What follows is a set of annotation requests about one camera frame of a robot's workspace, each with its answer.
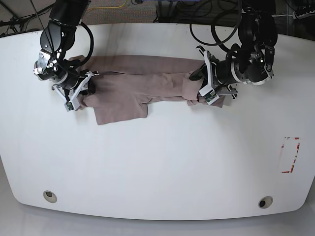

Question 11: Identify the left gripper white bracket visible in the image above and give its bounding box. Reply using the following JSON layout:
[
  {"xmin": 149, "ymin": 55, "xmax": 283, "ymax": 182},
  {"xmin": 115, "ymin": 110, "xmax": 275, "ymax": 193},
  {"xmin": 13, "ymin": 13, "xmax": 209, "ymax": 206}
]
[{"xmin": 189, "ymin": 45, "xmax": 238, "ymax": 106}]

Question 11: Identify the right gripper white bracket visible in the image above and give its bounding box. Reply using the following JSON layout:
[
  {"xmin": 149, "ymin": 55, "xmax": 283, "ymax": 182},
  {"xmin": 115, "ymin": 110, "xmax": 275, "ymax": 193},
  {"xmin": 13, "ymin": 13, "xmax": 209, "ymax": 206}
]
[{"xmin": 52, "ymin": 71, "xmax": 99, "ymax": 112}]

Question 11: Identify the mauve brown T-shirt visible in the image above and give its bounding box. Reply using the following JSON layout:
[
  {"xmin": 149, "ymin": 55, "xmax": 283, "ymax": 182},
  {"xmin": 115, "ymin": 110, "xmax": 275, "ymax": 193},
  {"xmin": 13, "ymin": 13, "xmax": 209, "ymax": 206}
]
[{"xmin": 68, "ymin": 55, "xmax": 225, "ymax": 126}]

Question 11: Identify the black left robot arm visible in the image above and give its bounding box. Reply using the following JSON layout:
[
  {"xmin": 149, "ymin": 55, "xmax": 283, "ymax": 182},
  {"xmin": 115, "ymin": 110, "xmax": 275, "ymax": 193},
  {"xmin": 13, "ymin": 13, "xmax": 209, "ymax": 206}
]
[{"xmin": 189, "ymin": 0, "xmax": 278, "ymax": 105}]

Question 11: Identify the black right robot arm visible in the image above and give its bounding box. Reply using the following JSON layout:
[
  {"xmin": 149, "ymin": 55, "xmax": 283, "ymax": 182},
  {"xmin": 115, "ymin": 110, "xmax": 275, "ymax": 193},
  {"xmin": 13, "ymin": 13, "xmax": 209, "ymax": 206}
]
[{"xmin": 33, "ymin": 0, "xmax": 99, "ymax": 111}]

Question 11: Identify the red tape rectangle marking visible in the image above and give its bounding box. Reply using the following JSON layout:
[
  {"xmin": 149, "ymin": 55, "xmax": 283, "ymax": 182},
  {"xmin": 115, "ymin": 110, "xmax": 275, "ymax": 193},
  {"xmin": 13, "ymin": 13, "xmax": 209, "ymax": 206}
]
[{"xmin": 279, "ymin": 137, "xmax": 301, "ymax": 174}]

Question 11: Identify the white power strip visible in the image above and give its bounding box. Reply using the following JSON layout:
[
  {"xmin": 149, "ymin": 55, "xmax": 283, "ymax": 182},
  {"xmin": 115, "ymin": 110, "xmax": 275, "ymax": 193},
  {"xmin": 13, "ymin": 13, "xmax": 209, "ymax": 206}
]
[{"xmin": 293, "ymin": 2, "xmax": 315, "ymax": 20}]

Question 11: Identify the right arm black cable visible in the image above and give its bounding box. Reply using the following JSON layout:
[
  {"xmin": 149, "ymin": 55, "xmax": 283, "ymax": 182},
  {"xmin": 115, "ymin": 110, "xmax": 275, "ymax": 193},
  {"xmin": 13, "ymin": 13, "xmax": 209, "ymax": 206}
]
[{"xmin": 66, "ymin": 22, "xmax": 95, "ymax": 74}]

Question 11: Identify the yellow floor cable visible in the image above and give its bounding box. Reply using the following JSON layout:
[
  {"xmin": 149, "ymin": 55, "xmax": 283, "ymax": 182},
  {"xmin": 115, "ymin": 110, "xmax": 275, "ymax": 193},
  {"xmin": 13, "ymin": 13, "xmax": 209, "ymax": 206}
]
[{"xmin": 86, "ymin": 0, "xmax": 127, "ymax": 13}]

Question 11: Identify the left table cable grommet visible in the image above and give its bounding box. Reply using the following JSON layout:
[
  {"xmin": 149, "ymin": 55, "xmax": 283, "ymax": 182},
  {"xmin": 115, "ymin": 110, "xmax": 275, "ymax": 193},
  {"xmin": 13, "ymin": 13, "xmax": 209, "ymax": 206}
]
[{"xmin": 43, "ymin": 191, "xmax": 57, "ymax": 204}]

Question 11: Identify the table cable grommet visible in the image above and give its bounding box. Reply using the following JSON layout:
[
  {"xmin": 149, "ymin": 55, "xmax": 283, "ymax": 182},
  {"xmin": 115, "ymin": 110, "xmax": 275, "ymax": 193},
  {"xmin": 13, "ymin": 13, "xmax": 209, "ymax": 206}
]
[
  {"xmin": 43, "ymin": 191, "xmax": 57, "ymax": 204},
  {"xmin": 258, "ymin": 196, "xmax": 273, "ymax": 209}
]

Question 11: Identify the right table cable grommet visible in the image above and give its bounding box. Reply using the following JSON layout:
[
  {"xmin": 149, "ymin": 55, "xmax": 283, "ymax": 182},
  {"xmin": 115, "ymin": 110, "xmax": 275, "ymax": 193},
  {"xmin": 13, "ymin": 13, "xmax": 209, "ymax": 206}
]
[{"xmin": 258, "ymin": 196, "xmax": 273, "ymax": 209}]

